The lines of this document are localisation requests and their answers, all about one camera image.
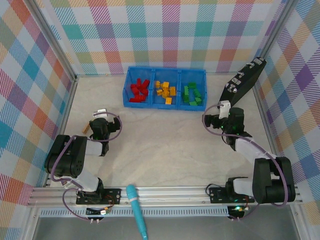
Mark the small red lego brick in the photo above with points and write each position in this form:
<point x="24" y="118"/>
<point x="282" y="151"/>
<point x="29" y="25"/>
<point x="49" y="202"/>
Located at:
<point x="145" y="83"/>
<point x="138" y="82"/>

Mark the small orange lego brick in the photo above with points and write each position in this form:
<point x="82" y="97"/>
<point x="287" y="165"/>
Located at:
<point x="157" y="84"/>
<point x="168" y="101"/>
<point x="165" y="94"/>
<point x="172" y="89"/>
<point x="160" y="92"/>

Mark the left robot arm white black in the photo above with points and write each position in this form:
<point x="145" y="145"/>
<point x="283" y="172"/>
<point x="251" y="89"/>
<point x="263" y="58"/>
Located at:
<point x="93" y="148"/>

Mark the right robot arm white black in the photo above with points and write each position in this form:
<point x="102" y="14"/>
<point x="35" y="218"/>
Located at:
<point x="246" y="152"/>

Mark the small wooden block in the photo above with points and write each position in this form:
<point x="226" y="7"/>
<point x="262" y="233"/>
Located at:
<point x="86" y="128"/>

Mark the blue three-compartment bin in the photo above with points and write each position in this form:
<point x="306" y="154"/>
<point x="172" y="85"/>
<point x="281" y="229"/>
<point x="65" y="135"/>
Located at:
<point x="135" y="106"/>

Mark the black case with metal latches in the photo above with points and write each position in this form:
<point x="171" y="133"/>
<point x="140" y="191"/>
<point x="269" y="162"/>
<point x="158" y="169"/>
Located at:
<point x="246" y="80"/>

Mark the teal toy microphone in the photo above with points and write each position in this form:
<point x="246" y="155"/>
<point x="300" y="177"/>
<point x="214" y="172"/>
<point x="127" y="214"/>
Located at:
<point x="136" y="212"/>

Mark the aluminium frame side bar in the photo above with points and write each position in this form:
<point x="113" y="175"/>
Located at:
<point x="72" y="87"/>
<point x="271" y="140"/>

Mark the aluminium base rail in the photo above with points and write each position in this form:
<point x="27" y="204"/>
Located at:
<point x="175" y="197"/>

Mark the aluminium frame post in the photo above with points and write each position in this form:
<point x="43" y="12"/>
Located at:
<point x="58" y="45"/>
<point x="278" y="25"/>

